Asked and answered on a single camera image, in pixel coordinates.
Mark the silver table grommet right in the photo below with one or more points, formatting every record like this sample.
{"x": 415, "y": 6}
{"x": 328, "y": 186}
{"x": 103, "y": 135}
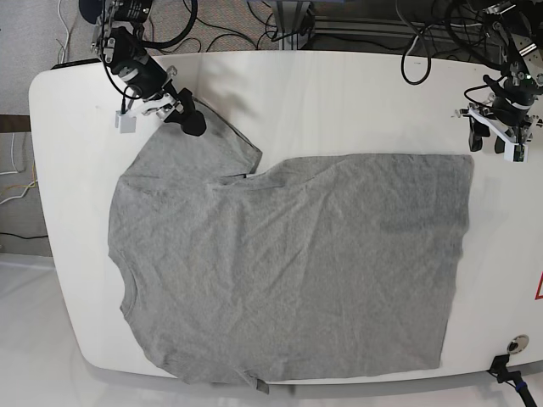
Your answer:
{"x": 518, "y": 344}

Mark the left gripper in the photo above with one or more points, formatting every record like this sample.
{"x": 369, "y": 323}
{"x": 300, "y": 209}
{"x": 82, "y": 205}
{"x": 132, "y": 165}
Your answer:
{"x": 508, "y": 118}

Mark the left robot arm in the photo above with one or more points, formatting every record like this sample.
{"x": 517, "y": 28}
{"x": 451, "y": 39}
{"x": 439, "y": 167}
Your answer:
{"x": 516, "y": 26}

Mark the aluminium frame stand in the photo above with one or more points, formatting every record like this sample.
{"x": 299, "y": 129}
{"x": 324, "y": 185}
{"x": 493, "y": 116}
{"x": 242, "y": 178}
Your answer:
{"x": 294, "y": 21}

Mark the grey t-shirt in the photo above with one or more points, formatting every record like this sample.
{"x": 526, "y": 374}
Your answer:
{"x": 320, "y": 267}

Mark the red warning triangle sticker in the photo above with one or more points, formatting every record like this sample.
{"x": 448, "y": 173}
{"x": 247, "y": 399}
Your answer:
{"x": 539, "y": 291}

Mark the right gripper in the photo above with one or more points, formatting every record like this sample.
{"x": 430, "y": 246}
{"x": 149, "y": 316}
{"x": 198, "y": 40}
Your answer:
{"x": 149, "y": 90}

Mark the dark blue round base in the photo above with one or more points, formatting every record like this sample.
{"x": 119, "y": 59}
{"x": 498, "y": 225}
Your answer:
{"x": 92, "y": 11}

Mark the black clamp with cable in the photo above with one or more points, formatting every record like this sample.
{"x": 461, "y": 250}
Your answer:
{"x": 499, "y": 370}

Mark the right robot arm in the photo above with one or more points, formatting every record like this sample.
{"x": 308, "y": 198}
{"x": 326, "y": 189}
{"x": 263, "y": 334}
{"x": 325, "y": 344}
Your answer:
{"x": 119, "y": 37}

